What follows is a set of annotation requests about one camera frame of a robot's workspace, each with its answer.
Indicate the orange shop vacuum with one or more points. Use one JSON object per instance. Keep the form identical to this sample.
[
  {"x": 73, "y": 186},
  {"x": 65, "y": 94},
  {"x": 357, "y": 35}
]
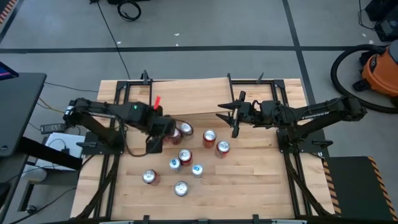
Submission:
[{"x": 334, "y": 74}]

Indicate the red Coca-Cola Star Wars can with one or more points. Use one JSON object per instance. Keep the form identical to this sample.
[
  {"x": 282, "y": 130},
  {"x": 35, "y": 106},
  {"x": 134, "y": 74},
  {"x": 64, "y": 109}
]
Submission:
[{"x": 150, "y": 176}]

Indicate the black power adapter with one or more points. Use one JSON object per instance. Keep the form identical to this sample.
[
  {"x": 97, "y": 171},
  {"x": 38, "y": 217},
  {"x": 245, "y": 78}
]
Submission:
[{"x": 53, "y": 128}]

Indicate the silver Diet Coke can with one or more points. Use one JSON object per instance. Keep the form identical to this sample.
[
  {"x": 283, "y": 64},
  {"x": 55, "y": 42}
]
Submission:
[{"x": 181, "y": 188}]

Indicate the black hazard-striped platform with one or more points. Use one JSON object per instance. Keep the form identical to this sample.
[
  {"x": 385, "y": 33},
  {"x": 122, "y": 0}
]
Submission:
[{"x": 357, "y": 189}]

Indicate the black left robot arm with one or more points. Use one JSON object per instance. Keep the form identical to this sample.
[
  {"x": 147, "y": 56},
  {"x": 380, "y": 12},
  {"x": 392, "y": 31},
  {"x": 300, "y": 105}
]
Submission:
[{"x": 93, "y": 107}]

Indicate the white round object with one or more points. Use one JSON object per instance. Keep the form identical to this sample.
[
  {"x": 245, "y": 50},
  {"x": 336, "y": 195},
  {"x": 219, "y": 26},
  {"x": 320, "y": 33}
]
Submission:
[{"x": 34, "y": 175}]

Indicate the red Coca-Cola can black script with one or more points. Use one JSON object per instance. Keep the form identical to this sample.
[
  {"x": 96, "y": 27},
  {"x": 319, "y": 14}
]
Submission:
[{"x": 185, "y": 154}]

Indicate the monitor screen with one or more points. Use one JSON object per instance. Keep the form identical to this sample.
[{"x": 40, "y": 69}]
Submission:
[{"x": 6, "y": 73}]

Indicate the black aluminium table frame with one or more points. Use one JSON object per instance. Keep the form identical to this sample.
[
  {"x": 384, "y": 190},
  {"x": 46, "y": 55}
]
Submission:
[{"x": 122, "y": 84}]

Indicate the orange black hazard tape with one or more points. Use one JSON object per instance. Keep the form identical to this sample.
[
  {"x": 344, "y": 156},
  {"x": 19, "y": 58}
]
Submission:
[{"x": 7, "y": 11}]

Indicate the blue silver Red Bull can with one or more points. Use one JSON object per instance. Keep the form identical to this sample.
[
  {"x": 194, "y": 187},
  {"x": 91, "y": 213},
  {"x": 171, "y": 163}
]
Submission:
[
  {"x": 175, "y": 163},
  {"x": 197, "y": 169}
]

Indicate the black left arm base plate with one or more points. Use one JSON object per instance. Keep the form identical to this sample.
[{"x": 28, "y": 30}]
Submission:
[{"x": 85, "y": 151}]

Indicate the black desk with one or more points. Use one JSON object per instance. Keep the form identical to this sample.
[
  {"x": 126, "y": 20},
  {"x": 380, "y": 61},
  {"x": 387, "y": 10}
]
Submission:
[{"x": 21, "y": 109}]

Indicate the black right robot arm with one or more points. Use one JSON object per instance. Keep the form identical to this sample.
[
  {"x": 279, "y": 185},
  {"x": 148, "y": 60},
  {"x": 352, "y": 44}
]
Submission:
[{"x": 311, "y": 113}]

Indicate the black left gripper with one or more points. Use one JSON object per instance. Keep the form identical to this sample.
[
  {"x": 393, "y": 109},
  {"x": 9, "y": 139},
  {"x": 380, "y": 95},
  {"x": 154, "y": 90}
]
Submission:
[{"x": 157, "y": 124}]

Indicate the black frame clamp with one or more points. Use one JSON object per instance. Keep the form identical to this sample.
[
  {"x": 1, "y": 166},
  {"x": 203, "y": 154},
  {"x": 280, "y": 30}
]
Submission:
[
  {"x": 255, "y": 218},
  {"x": 145, "y": 219}
]

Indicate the wooden shelf with black frame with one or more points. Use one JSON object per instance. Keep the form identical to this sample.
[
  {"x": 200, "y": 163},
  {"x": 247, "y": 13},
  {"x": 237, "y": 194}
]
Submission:
[{"x": 192, "y": 93}]

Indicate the small red tag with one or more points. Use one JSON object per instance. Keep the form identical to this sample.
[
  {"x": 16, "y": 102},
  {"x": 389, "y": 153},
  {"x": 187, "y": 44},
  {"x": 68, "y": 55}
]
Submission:
[{"x": 157, "y": 102}]

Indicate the white box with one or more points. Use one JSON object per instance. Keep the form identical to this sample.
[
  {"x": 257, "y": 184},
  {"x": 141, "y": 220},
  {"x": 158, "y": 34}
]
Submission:
[{"x": 73, "y": 141}]

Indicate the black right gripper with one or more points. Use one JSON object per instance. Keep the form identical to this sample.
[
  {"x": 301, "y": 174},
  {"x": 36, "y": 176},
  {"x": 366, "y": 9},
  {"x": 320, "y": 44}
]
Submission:
[{"x": 247, "y": 111}]

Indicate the black desk crossbar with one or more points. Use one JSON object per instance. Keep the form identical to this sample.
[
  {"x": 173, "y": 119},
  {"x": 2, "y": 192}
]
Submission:
[{"x": 49, "y": 153}]

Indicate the black equipment case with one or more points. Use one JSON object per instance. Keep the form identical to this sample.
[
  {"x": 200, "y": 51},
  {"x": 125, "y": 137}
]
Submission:
[{"x": 387, "y": 25}]

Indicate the black lever clamp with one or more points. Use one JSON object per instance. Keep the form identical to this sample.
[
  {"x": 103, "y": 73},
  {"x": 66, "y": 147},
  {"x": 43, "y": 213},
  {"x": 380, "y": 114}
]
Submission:
[
  {"x": 260, "y": 78},
  {"x": 145, "y": 77}
]

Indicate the orange vacuum cleaner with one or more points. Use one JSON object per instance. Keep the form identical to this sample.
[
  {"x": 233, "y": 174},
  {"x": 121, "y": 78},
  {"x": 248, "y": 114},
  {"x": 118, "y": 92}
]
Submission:
[{"x": 381, "y": 71}]

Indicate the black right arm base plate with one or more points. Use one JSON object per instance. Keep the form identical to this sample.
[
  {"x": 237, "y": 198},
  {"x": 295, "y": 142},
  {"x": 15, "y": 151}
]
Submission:
[{"x": 311, "y": 147}]

